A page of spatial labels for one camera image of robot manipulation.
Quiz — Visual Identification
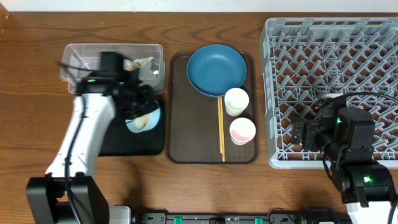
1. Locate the dark blue plate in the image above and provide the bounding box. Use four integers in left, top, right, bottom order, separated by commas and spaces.
187, 44, 247, 98

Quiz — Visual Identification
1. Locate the wooden chopstick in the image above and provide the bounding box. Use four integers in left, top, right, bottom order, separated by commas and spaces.
218, 97, 225, 162
217, 97, 224, 154

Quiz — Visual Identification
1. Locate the black plastic bin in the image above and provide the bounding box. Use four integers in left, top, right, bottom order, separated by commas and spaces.
99, 101, 165, 156

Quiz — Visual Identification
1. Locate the light blue bowl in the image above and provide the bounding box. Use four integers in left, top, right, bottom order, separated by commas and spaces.
125, 101, 161, 133

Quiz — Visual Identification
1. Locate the clear plastic bin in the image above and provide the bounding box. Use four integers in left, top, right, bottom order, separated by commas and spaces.
60, 44, 165, 94

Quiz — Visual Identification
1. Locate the grey dishwasher rack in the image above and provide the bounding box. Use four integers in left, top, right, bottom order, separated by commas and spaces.
259, 17, 397, 169

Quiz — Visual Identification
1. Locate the brown serving tray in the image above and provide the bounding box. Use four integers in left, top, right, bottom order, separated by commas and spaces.
166, 52, 259, 164

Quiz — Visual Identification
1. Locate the wooden chopstick right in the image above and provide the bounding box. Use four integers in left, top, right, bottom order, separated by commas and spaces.
218, 97, 225, 162

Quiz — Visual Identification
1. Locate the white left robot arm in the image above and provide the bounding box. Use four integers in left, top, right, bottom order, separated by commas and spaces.
26, 72, 159, 223

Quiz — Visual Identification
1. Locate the white tissue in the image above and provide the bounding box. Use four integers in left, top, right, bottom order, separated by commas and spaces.
124, 57, 160, 86

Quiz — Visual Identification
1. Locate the white cup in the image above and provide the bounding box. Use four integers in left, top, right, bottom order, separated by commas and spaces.
224, 88, 249, 116

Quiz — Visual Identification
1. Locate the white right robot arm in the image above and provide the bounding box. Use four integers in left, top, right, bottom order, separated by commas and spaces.
292, 107, 397, 223

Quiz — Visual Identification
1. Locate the pink cup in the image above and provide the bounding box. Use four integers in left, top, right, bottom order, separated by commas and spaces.
229, 118, 256, 146

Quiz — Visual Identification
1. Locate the wooden chopstick left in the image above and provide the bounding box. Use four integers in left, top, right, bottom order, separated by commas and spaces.
217, 97, 224, 154

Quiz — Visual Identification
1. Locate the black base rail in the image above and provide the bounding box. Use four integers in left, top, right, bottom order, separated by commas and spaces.
108, 205, 352, 224

